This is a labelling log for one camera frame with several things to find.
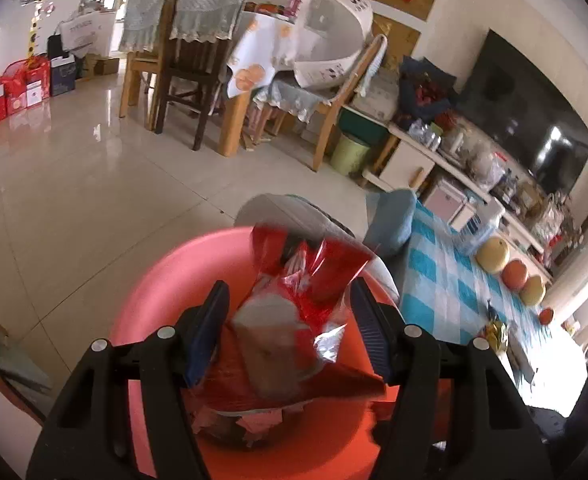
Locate red gift boxes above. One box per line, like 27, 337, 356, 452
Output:
0, 55, 51, 122

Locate blue cushion chair back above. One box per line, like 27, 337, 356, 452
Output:
363, 188, 416, 259

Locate yellow pear left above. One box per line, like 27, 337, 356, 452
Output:
475, 236, 510, 274

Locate black flat television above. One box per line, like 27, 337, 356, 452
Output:
457, 30, 588, 194

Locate wooden chair light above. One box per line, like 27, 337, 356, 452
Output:
263, 34, 387, 171

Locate yellow pear right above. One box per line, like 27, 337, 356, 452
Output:
518, 275, 547, 307

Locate white floral dining tablecloth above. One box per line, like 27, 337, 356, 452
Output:
227, 11, 296, 99

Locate dark wooden chair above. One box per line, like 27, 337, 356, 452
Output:
154, 0, 246, 151

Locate pink plastic trash bin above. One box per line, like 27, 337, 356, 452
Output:
112, 226, 396, 479

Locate small orange tangerine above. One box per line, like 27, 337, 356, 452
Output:
538, 308, 554, 326

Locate white tv cabinet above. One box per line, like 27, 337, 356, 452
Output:
362, 124, 553, 285

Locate blue white checkered tablecloth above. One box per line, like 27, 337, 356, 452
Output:
398, 199, 588, 416

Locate white mesh food cover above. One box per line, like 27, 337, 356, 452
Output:
288, 0, 373, 90

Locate red apple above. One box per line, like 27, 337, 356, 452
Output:
501, 259, 529, 292

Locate red plastic snack bag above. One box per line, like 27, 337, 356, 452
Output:
190, 226, 385, 414

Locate white milk bottle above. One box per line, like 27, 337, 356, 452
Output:
454, 198, 506, 256

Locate yellow pear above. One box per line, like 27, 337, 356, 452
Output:
518, 275, 547, 307
475, 236, 510, 274

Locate dark flower bouquet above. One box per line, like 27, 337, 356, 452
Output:
395, 56, 459, 125

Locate yellow green snack bag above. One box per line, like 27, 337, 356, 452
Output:
482, 306, 509, 356

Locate green waste bin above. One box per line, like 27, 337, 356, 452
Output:
330, 132, 370, 176

